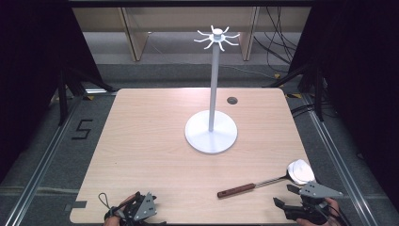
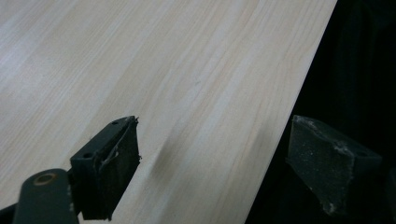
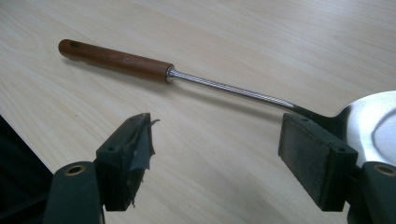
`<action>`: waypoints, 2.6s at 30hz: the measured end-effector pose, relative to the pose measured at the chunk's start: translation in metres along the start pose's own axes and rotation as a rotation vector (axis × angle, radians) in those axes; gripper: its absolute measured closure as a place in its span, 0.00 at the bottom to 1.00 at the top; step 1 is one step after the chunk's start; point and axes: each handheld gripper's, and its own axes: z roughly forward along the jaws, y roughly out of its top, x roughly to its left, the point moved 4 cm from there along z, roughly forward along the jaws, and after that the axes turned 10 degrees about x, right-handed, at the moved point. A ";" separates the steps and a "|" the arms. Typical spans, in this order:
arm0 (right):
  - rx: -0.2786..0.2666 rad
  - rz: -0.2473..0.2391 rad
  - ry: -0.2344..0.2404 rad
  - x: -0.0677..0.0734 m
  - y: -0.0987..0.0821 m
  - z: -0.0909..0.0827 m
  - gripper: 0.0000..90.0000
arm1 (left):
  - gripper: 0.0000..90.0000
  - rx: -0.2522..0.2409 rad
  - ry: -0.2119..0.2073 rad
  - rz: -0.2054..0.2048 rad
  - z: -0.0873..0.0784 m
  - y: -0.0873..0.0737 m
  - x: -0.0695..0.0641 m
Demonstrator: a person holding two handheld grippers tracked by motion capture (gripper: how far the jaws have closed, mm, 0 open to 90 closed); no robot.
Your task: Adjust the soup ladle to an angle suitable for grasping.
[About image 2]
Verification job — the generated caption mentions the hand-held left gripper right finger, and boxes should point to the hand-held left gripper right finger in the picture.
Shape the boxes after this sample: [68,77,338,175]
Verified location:
[285,114,383,217]

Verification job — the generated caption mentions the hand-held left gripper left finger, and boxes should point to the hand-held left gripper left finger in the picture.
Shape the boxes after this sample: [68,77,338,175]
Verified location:
[69,115,142,222]

